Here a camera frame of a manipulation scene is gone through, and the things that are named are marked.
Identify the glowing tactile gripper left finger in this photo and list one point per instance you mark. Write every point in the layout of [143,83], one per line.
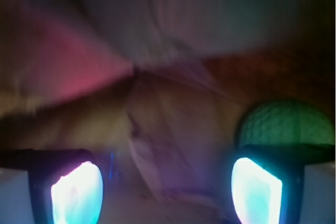
[50,186]

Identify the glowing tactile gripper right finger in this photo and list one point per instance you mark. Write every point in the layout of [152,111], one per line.
[284,183]

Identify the green ball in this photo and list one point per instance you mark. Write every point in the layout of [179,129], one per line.
[285,122]

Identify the brown paper-lined cardboard box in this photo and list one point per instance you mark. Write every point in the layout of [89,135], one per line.
[163,84]

